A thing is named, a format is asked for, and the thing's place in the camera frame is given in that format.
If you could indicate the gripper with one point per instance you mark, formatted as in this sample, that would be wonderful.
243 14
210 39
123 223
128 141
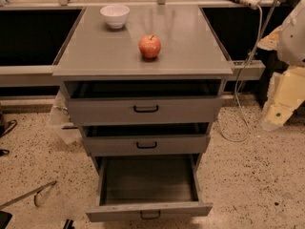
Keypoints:
293 40

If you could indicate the grey bottom drawer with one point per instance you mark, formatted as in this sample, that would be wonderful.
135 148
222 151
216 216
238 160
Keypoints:
147 187

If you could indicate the grey drawer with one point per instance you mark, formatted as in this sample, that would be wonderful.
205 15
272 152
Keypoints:
143 101
146 139
147 187

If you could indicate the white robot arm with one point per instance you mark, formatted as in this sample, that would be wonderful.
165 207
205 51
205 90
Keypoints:
288 40

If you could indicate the grey drawer cabinet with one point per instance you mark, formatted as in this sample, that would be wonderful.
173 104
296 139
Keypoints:
96 52

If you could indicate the grey middle drawer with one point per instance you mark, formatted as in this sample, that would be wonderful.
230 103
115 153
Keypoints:
146 139

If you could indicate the grey top drawer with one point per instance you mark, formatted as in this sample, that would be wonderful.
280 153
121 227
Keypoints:
143 101

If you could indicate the red apple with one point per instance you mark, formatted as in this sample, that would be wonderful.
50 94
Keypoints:
149 46

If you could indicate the white ceramic bowl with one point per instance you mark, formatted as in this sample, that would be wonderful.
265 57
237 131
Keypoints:
115 16

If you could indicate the clear plastic bag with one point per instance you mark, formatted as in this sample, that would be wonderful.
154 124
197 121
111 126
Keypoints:
60 121

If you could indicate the metal rod on floor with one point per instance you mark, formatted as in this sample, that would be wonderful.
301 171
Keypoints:
34 191

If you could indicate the grey metal frame rail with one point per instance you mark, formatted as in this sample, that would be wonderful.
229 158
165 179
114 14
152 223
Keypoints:
253 71

